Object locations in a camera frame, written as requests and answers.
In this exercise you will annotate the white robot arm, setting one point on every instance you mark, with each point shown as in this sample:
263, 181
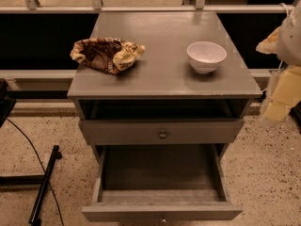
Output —
285, 42

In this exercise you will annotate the black equipment at left edge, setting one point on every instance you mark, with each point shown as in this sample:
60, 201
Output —
6, 103

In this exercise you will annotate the grey wooden drawer cabinet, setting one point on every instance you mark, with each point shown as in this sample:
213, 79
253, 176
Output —
161, 85

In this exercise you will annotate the white ceramic bowl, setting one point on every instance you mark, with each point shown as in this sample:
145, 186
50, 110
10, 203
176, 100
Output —
205, 56

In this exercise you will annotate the brown chip bag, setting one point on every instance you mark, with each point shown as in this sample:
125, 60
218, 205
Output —
109, 55

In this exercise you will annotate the black metal stand base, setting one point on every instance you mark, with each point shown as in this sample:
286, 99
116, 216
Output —
42, 180

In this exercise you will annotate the open bottom grey drawer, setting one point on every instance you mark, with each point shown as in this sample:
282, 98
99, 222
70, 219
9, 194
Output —
160, 182

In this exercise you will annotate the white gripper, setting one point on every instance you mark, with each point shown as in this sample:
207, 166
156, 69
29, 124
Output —
291, 42

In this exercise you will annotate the closed grey drawer with knob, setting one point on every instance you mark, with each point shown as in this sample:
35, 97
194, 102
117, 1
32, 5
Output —
156, 132

